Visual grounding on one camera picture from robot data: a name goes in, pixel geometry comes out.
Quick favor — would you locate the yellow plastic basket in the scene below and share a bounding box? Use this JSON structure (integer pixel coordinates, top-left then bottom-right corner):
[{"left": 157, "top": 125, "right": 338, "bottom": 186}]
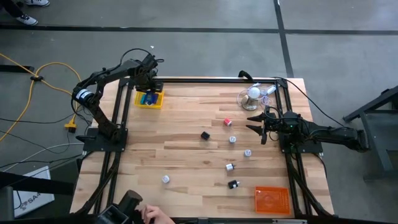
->
[{"left": 134, "top": 90, "right": 165, "bottom": 110}]

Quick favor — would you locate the person's leg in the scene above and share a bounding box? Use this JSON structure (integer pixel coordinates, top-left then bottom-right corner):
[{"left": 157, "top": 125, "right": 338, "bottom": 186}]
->
[{"left": 0, "top": 0, "right": 24, "bottom": 18}]

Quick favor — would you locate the black handheld device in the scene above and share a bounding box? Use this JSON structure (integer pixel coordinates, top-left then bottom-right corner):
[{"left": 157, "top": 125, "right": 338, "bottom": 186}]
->
[{"left": 98, "top": 189, "right": 144, "bottom": 224}]

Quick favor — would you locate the black beam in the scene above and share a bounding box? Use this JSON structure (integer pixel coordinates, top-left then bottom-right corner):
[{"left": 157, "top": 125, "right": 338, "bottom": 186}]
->
[{"left": 0, "top": 170, "right": 75, "bottom": 196}]

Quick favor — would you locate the person's hand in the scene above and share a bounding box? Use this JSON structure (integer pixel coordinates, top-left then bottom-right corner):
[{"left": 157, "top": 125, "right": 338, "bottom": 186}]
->
[{"left": 140, "top": 204, "right": 175, "bottom": 224}]

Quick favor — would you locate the brass lamp with white bulb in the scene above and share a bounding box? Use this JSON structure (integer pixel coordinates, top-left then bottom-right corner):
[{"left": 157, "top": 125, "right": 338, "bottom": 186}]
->
[{"left": 241, "top": 86, "right": 262, "bottom": 112}]

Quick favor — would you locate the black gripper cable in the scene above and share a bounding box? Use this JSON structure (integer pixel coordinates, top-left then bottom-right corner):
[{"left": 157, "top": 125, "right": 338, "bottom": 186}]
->
[{"left": 119, "top": 47, "right": 165, "bottom": 68}]

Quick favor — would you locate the orange plastic basket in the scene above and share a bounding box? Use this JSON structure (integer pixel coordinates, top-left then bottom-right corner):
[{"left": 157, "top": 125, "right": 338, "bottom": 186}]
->
[{"left": 254, "top": 185, "right": 292, "bottom": 215}]

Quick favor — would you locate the person's shoe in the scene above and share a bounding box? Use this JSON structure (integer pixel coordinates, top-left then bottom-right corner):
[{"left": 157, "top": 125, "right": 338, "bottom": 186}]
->
[
  {"left": 15, "top": 14, "right": 39, "bottom": 26},
  {"left": 24, "top": 0, "right": 50, "bottom": 7}
]

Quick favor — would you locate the black floor cable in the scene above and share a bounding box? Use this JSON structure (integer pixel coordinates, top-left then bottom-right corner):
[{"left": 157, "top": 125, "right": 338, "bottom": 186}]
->
[{"left": 0, "top": 105, "right": 78, "bottom": 156}]

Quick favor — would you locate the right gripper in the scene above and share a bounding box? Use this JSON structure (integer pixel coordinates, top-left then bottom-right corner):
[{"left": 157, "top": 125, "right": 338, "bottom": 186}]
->
[{"left": 245, "top": 107, "right": 282, "bottom": 146}]

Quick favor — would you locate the black side table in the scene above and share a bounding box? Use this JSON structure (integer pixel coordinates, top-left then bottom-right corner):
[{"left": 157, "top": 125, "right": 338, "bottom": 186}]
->
[{"left": 343, "top": 85, "right": 398, "bottom": 181}]

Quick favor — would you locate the black floor bar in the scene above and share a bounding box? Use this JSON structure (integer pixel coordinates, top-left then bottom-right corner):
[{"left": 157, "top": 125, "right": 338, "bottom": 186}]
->
[{"left": 0, "top": 64, "right": 35, "bottom": 73}]

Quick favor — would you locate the yellow extension cable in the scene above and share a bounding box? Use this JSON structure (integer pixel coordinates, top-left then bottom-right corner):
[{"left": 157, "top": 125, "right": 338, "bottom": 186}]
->
[{"left": 0, "top": 52, "right": 83, "bottom": 144}]

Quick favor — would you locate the light grey floor cable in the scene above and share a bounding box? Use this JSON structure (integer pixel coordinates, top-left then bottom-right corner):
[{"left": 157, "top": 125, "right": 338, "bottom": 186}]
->
[{"left": 0, "top": 142, "right": 85, "bottom": 172}]

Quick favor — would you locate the white printed board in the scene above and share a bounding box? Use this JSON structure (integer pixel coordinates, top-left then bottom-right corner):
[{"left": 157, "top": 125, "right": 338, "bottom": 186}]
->
[{"left": 12, "top": 166, "right": 55, "bottom": 218}]

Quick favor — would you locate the white bulb on wire stand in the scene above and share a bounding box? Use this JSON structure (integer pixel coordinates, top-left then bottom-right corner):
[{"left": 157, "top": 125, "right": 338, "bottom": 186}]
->
[{"left": 236, "top": 82, "right": 277, "bottom": 108}]

